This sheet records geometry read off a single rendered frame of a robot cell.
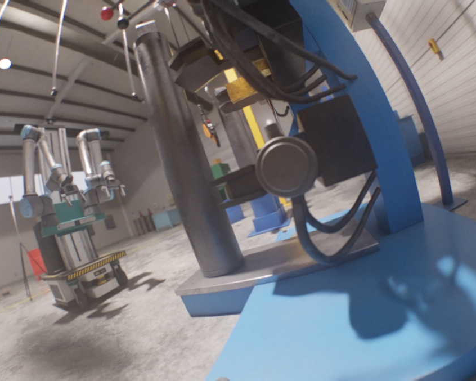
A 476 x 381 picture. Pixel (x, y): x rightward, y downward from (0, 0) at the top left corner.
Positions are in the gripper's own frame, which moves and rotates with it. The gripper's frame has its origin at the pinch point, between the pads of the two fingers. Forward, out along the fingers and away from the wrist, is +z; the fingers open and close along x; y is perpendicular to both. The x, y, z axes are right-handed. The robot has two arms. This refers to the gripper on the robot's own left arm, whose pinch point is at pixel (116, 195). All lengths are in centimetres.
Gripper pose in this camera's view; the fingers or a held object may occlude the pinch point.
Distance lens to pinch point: 173.0
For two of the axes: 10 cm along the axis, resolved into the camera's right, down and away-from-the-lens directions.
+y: 6.2, -6.5, -4.4
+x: 5.3, -0.7, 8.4
